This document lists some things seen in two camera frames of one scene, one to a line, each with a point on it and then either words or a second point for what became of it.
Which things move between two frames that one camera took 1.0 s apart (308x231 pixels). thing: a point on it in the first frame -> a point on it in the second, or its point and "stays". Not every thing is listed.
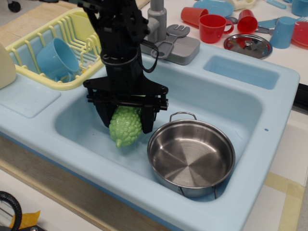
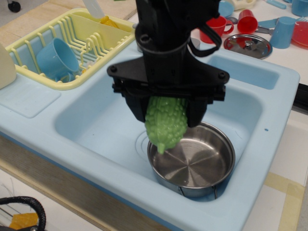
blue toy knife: x=269 y=23 stays
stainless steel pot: x=190 y=154 stays
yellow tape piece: x=28 y=220 stays
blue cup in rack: x=57 y=60 stays
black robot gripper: x=125 y=83 -> x=166 y=69
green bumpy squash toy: x=125 y=124 -> x=165 y=121
